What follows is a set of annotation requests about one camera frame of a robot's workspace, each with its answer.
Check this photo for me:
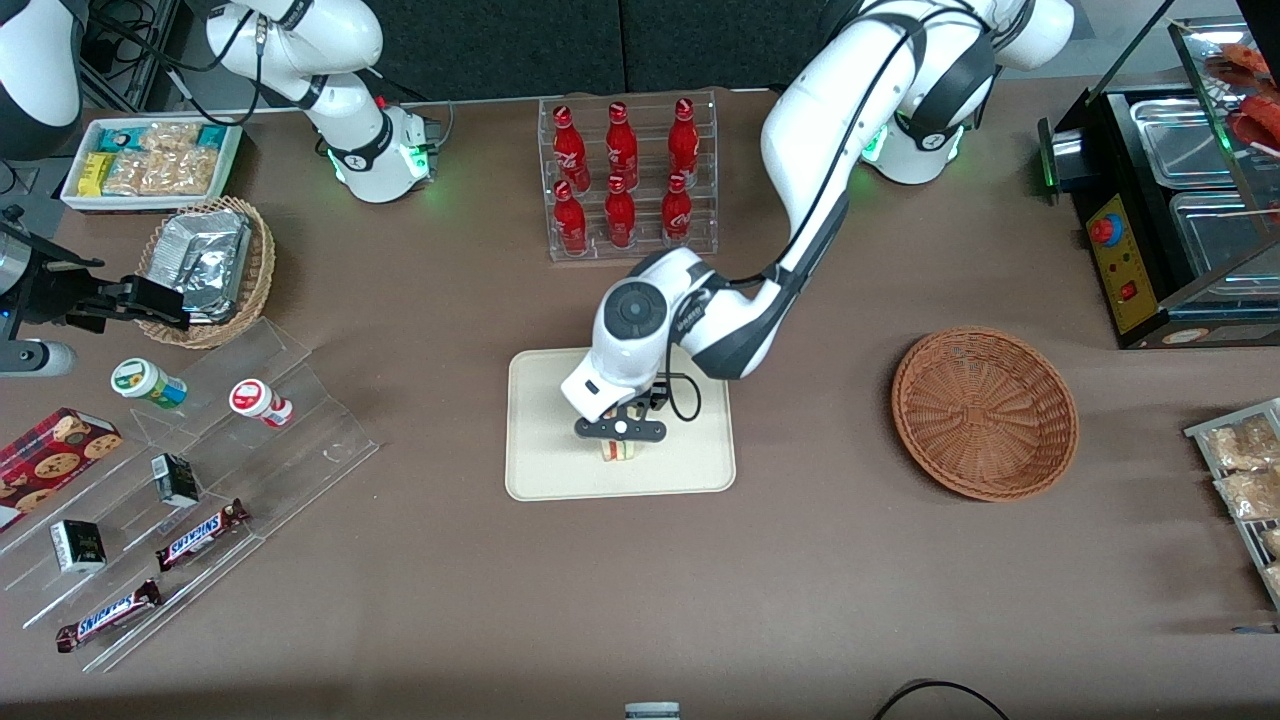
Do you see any grey tray of pastries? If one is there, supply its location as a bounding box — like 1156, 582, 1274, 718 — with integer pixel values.
1184, 398, 1280, 611

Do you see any red lid yogurt cup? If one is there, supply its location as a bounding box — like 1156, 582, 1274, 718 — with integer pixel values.
229, 378, 295, 429

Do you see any black food warmer cabinet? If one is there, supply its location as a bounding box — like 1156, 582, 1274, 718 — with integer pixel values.
1037, 15, 1280, 351

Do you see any red plaid cookie box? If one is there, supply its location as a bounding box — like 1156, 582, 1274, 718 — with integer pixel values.
0, 407, 125, 534

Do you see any small black carton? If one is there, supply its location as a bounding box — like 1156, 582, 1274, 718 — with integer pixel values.
50, 519, 108, 575
151, 453, 202, 509

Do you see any silver foil pack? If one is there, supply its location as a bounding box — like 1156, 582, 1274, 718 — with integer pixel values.
150, 209, 253, 325

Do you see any clear acrylic stepped display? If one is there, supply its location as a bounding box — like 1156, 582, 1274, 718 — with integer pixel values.
0, 318, 382, 674

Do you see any wrapped pastry bag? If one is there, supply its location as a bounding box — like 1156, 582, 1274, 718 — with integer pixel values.
1204, 416, 1280, 473
1214, 468, 1280, 521

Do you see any black device green light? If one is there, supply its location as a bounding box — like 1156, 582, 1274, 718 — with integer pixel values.
1037, 118, 1093, 206

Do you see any clear bag of crackers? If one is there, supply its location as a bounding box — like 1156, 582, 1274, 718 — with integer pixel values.
142, 122, 203, 154
104, 150, 221, 198

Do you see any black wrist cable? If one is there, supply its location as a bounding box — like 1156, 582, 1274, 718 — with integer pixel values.
650, 372, 703, 424

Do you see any red cola bottle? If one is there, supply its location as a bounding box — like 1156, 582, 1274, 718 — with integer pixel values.
604, 175, 638, 251
668, 97, 701, 186
605, 102, 640, 189
553, 105, 587, 191
660, 172, 694, 250
553, 180, 589, 257

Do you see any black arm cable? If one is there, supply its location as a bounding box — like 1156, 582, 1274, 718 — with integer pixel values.
728, 15, 936, 291
88, 0, 269, 127

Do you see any tan wicker basket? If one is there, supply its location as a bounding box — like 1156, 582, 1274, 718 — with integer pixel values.
137, 196, 277, 350

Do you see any white snack tray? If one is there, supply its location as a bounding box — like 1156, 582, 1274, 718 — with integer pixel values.
60, 118, 245, 213

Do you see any cream plastic tray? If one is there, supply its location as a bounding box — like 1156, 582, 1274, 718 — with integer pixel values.
505, 341, 738, 502

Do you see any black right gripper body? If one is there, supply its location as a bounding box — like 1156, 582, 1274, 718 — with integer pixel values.
0, 206, 107, 335

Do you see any green lid yogurt cup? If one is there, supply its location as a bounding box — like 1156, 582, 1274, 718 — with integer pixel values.
110, 358, 189, 411

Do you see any black cable loop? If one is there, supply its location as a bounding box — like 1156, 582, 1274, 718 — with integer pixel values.
872, 679, 1011, 720

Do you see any brown wicker basket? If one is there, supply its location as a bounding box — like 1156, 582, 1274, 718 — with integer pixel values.
891, 327, 1080, 502

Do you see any clear acrylic bottle rack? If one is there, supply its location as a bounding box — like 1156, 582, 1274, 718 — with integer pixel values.
538, 90, 720, 264

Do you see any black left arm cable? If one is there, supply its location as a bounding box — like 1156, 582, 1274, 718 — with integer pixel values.
728, 15, 936, 291

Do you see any Snickers chocolate bar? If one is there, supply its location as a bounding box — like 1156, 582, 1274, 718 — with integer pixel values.
55, 579, 164, 654
155, 499, 251, 573

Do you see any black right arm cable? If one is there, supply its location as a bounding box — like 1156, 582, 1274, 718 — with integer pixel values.
88, 0, 269, 127

